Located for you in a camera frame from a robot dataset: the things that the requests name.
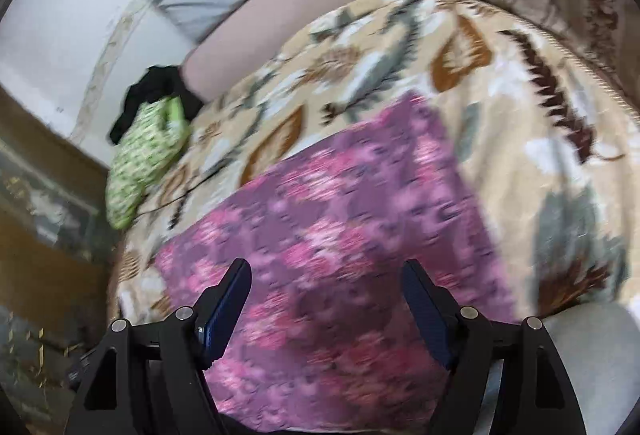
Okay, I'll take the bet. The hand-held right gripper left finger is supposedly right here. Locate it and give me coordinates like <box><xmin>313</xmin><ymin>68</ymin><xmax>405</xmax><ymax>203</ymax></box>
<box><xmin>65</xmin><ymin>259</ymin><xmax>252</xmax><ymax>435</ymax></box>

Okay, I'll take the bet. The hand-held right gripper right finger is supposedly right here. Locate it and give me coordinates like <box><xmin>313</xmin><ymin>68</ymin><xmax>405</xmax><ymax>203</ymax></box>
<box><xmin>402</xmin><ymin>259</ymin><xmax>586</xmax><ymax>435</ymax></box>

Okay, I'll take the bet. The purple floral shirt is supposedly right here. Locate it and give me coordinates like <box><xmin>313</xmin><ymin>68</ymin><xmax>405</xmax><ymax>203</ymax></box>
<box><xmin>155</xmin><ymin>90</ymin><xmax>521</xmax><ymax>433</ymax></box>

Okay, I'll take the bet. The grey cloth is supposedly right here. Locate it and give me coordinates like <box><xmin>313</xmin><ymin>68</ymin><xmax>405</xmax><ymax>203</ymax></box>
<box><xmin>480</xmin><ymin>302</ymin><xmax>633</xmax><ymax>435</ymax></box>

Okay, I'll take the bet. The green checkered pillow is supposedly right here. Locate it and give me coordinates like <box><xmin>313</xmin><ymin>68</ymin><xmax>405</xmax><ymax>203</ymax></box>
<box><xmin>106</xmin><ymin>96</ymin><xmax>193</xmax><ymax>231</ymax></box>

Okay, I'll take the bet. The leaf print blanket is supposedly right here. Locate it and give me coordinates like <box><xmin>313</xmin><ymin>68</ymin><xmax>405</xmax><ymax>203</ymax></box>
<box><xmin>107</xmin><ymin>0</ymin><xmax>640</xmax><ymax>331</ymax></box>

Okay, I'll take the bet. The wooden door with glass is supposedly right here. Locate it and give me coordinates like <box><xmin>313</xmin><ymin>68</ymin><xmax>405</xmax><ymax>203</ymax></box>
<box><xmin>0</xmin><ymin>85</ymin><xmax>121</xmax><ymax>435</ymax></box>

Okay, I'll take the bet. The black cloth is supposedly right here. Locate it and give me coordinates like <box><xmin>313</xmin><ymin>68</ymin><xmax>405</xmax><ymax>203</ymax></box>
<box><xmin>109</xmin><ymin>65</ymin><xmax>206</xmax><ymax>146</ymax></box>

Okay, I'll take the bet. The pink bolster cushion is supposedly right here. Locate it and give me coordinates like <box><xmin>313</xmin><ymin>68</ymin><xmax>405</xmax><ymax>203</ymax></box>
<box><xmin>180</xmin><ymin>0</ymin><xmax>416</xmax><ymax>113</ymax></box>

